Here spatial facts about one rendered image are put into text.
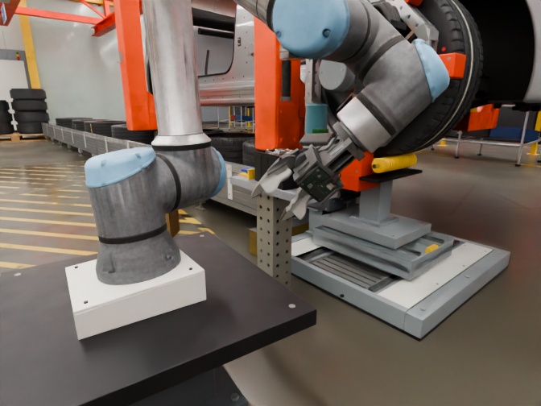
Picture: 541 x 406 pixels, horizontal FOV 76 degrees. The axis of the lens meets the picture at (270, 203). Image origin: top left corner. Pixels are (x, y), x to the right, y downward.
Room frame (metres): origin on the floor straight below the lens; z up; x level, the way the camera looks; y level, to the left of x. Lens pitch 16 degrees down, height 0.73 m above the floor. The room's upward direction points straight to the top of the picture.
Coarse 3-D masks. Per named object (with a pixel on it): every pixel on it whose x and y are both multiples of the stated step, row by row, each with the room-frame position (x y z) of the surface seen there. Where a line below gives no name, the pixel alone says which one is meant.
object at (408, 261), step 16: (320, 240) 1.53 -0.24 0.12; (336, 240) 1.46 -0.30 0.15; (352, 240) 1.46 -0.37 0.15; (416, 240) 1.43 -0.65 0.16; (432, 240) 1.40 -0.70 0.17; (448, 240) 1.43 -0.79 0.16; (352, 256) 1.39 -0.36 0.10; (368, 256) 1.33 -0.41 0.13; (384, 256) 1.27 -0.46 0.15; (400, 256) 1.28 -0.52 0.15; (416, 256) 1.24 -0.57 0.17; (432, 256) 1.30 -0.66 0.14; (448, 256) 1.40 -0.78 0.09; (400, 272) 1.22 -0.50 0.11; (416, 272) 1.22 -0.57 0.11
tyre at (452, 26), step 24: (432, 0) 1.28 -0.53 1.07; (456, 0) 1.41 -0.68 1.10; (432, 24) 1.27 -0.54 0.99; (456, 24) 1.24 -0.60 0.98; (456, 48) 1.21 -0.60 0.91; (480, 48) 1.33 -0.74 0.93; (480, 72) 1.33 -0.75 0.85; (456, 96) 1.25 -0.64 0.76; (432, 120) 1.24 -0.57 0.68; (456, 120) 1.35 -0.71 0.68; (408, 144) 1.31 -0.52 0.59; (432, 144) 1.44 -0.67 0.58
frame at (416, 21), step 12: (372, 0) 1.36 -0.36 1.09; (384, 0) 1.33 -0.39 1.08; (396, 0) 1.29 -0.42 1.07; (408, 12) 1.25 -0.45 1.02; (420, 12) 1.28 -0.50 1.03; (408, 24) 1.25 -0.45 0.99; (420, 24) 1.22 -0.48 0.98; (420, 36) 1.21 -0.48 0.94; (432, 36) 1.20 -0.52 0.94; (312, 60) 1.57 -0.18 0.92; (312, 72) 1.57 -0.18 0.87; (312, 84) 1.58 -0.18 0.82; (312, 96) 1.58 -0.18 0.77; (336, 132) 1.48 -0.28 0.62; (396, 132) 1.30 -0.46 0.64; (384, 144) 1.33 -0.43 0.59
